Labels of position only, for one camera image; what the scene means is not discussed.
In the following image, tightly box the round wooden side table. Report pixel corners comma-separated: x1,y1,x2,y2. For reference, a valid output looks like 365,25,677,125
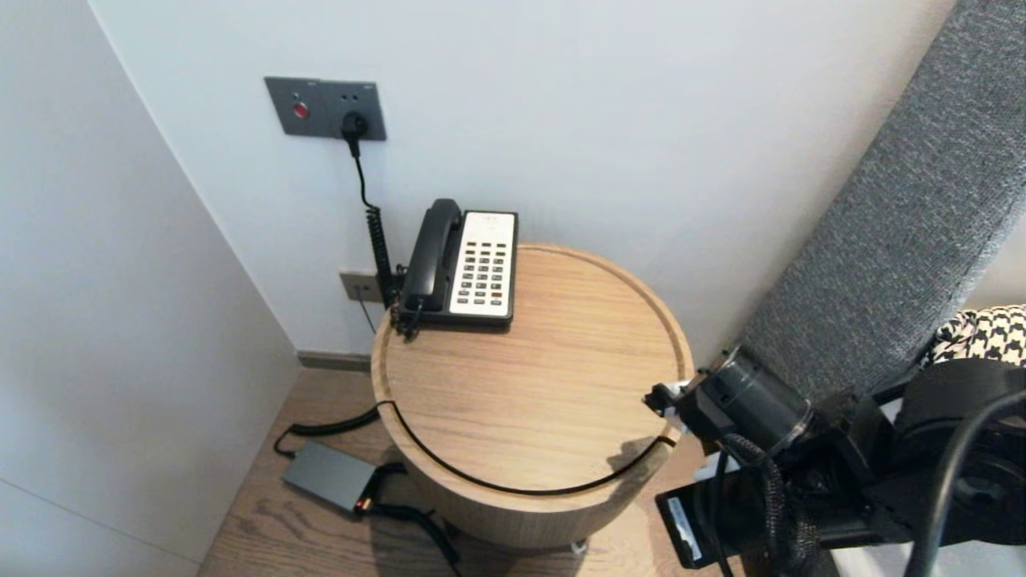
370,244,695,550

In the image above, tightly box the black braided sleeve cable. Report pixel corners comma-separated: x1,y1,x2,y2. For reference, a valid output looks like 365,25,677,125
721,433,822,577

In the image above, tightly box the beige wall phone socket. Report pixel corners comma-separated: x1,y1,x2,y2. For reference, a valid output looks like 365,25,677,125
340,271,386,304

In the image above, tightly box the black adapter output cable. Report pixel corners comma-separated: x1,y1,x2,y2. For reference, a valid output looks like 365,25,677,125
357,463,464,576

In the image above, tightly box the black telephone handset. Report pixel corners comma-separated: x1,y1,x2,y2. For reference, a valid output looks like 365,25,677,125
401,199,464,313

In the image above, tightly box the grey upholstered headboard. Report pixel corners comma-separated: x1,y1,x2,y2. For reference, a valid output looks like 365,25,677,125
737,0,1026,401

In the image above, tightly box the black white houndstooth pillow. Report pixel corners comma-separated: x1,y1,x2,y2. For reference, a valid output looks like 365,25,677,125
930,305,1026,365

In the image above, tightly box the black and white desk telephone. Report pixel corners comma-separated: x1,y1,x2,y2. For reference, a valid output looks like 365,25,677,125
398,210,520,328

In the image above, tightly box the black coiled handset cord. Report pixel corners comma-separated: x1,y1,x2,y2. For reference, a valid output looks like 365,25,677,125
390,297,426,341

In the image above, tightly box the grey power adapter brick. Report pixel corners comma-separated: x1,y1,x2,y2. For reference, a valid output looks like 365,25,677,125
281,442,378,514

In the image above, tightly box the black coiled power cable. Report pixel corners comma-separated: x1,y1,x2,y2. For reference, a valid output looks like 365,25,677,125
274,140,398,462

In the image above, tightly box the grey skirting board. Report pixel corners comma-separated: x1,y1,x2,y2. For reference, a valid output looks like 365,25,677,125
297,351,374,374

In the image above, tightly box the grey switch plate red button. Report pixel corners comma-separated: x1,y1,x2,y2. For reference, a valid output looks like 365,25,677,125
265,77,325,137

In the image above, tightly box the curved front wooden drawer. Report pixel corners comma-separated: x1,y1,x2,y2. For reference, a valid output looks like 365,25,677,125
377,399,692,550

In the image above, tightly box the black power plug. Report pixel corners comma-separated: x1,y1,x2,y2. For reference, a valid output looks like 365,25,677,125
341,112,370,157

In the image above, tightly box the grey wall power socket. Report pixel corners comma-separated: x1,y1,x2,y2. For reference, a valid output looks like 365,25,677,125
319,80,387,142

